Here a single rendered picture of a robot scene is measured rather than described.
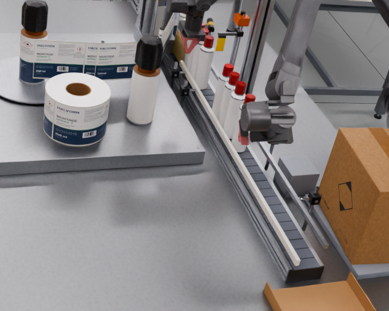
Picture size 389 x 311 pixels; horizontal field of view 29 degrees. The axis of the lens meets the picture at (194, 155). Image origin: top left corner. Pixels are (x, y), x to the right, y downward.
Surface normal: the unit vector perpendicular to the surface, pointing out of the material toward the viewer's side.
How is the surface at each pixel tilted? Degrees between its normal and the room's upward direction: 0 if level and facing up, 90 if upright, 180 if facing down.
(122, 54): 90
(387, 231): 90
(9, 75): 0
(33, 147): 0
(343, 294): 0
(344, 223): 90
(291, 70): 50
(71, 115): 90
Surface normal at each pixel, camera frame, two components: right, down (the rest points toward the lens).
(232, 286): 0.17, -0.80
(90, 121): 0.48, 0.58
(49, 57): 0.20, 0.60
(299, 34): 0.24, -0.07
